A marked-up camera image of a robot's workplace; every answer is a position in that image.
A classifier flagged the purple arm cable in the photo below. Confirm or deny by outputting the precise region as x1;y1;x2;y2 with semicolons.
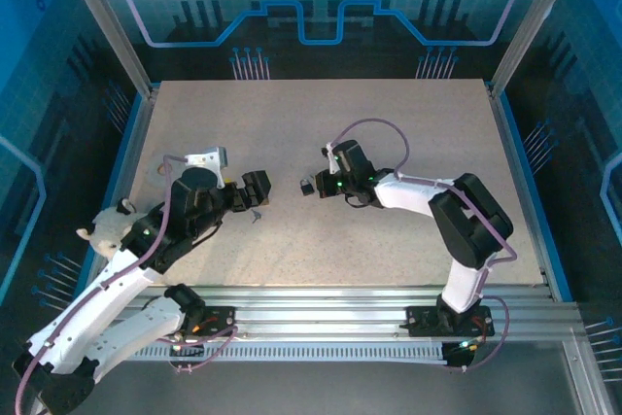
328;117;517;373
14;155;242;415

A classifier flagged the aluminium side rail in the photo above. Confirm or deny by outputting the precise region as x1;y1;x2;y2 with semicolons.
485;84;574;302
80;86;159;302

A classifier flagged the clear tape roll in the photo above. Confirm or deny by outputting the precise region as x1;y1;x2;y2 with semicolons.
147;155;174;188

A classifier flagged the aluminium frame post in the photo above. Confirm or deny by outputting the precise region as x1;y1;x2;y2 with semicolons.
53;0;159;98
487;0;584;98

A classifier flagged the aluminium front rail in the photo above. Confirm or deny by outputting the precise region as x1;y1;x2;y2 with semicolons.
62;285;584;338

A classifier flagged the white plush dog toy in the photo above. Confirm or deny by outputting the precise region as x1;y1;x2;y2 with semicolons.
76;198;145;259

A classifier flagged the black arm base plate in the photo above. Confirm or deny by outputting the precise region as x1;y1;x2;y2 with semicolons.
145;305;240;338
397;304;496;338

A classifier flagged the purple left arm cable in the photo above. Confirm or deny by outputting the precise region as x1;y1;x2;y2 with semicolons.
14;155;242;415

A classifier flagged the slotted cable duct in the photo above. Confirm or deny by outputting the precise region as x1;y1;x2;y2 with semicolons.
77;340;451;363

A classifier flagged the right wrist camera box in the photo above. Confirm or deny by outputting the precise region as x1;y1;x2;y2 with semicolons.
320;142;341;176

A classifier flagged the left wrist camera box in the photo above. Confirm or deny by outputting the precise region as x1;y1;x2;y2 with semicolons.
184;146;228;188

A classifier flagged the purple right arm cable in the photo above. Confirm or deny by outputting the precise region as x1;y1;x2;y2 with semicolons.
328;117;517;373

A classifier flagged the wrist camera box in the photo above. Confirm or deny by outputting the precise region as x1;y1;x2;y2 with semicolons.
184;146;228;188
320;142;341;176

